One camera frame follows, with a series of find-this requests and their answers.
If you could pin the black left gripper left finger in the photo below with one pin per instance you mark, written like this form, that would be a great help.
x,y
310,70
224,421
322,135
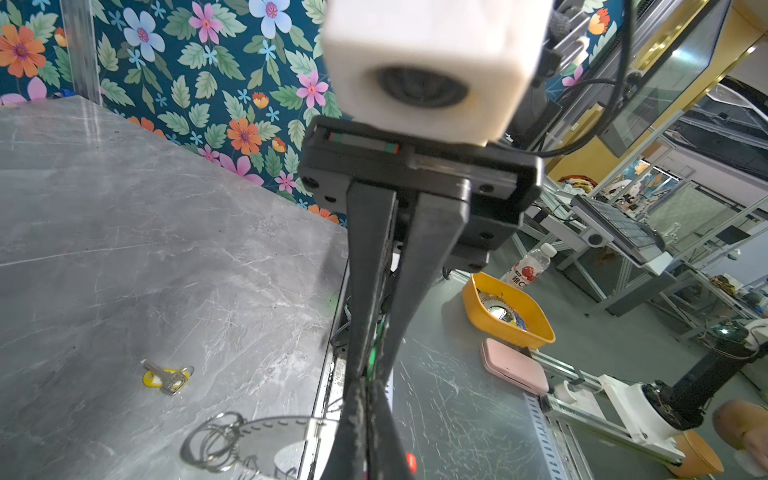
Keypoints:
x,y
348,453

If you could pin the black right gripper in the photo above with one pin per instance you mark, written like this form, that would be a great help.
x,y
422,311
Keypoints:
x,y
498,184

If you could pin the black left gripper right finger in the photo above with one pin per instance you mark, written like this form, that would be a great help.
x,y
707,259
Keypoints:
x,y
386,458

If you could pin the silver keyring with keys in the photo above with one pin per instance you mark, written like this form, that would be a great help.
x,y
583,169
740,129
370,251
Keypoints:
x,y
228,442

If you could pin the yellow capped key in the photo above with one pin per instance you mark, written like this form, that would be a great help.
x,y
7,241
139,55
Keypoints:
x,y
168,381

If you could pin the white robot base outside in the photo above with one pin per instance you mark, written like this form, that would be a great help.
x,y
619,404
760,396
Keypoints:
x,y
651,414

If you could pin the plastic drink bottle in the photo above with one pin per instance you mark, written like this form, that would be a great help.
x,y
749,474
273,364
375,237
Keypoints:
x,y
530,267

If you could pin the pink flat case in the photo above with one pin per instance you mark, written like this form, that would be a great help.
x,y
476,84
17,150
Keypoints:
x,y
514,367

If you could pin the yellow plastic bowl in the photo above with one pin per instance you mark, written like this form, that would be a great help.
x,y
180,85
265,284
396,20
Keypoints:
x,y
506,313

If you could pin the grey keyboard on stand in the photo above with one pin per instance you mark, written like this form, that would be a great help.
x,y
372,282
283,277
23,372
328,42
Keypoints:
x,y
635,240

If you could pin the black monitor screen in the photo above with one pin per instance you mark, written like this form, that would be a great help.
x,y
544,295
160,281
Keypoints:
x,y
688,56

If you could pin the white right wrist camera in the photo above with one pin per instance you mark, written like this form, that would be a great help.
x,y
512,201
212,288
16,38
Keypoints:
x,y
451,71

